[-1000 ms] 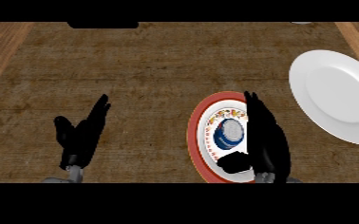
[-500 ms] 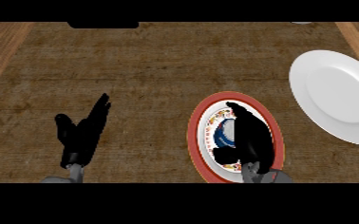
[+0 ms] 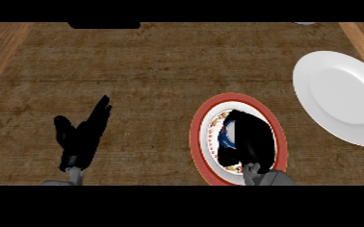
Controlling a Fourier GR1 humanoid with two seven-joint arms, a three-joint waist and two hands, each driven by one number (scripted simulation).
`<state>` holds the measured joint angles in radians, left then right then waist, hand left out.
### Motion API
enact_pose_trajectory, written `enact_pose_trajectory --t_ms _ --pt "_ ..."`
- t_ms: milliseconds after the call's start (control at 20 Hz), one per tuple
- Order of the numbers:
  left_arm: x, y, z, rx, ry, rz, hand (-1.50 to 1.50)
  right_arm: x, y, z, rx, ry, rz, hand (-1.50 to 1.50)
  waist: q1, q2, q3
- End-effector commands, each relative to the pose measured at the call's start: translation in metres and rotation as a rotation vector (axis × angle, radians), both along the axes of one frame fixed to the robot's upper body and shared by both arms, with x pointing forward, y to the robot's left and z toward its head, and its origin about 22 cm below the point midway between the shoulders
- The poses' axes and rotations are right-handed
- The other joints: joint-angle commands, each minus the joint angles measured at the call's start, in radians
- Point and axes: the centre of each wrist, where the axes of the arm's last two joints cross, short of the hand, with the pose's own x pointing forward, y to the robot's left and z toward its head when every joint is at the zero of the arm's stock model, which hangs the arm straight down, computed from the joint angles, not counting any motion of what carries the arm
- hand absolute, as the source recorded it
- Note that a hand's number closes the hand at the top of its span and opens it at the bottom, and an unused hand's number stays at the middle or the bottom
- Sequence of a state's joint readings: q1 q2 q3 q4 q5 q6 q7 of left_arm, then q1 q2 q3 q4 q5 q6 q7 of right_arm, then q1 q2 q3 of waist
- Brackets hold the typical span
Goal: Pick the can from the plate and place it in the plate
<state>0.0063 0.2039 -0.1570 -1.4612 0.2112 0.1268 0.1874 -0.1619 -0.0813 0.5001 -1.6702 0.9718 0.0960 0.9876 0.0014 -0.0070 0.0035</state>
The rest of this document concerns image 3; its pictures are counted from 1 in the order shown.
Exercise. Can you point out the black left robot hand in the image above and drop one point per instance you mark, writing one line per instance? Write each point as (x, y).
(84, 138)

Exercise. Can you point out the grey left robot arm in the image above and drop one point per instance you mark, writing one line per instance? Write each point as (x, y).
(66, 178)

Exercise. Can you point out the red-rimmed white plate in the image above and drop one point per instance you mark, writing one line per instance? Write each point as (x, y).
(205, 141)

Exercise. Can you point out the plain white plate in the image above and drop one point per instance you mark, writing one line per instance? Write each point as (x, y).
(337, 93)

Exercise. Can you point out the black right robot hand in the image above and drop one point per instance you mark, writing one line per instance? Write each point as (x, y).
(254, 139)

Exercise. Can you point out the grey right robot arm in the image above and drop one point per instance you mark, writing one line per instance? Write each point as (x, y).
(267, 175)

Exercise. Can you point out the small grey object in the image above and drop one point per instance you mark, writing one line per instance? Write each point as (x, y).
(304, 23)

